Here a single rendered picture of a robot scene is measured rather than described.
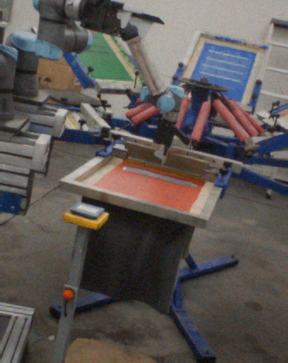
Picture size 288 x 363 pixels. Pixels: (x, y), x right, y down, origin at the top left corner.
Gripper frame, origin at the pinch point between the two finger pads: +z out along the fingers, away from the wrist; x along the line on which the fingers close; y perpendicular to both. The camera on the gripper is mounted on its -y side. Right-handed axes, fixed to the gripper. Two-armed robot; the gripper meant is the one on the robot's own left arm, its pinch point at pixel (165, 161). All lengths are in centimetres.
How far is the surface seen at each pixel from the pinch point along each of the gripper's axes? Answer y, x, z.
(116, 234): 5, 52, 21
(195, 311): -28, -64, 101
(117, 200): 6, 61, 4
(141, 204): -4, 61, 3
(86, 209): 12, 80, 4
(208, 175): -21.4, 2.7, 0.3
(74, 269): 12, 81, 27
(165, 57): 86, -411, -12
